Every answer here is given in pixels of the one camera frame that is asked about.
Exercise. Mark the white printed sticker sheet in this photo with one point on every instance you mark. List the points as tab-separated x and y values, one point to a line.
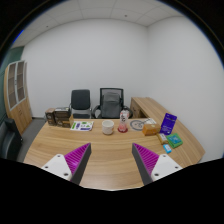
81	126

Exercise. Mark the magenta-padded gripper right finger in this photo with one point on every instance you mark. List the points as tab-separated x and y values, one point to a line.
148	160

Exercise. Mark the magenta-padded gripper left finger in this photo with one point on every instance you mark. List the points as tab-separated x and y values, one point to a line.
75	160

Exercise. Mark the flat round red coaster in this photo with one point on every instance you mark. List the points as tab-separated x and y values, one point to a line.
120	130

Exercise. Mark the black padded office chair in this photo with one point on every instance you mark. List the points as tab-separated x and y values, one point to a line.
80	100

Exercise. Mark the small yellow box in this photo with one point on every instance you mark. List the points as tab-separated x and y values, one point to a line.
162	138

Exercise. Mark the wooden glass-door shelf cabinet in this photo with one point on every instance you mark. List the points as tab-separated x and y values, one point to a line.
18	96

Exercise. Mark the large dark brown box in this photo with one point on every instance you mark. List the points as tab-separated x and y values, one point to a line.
62	117

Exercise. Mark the black mesh office chair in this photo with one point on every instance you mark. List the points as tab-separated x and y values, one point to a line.
111	103

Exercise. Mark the wooden side desk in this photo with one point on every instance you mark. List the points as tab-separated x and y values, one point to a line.
146	106

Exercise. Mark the small blue box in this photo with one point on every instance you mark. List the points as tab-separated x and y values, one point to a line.
167	148

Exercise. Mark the orange cardboard box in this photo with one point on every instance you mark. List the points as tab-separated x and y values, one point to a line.
151	129

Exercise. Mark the pink drink bottle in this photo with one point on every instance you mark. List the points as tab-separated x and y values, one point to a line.
123	120

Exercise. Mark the white paper cup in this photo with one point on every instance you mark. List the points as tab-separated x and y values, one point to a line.
108	127

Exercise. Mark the purple standing pouch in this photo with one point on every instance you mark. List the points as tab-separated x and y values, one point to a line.
168	124

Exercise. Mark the green flat box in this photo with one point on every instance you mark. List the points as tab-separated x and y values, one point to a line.
174	140

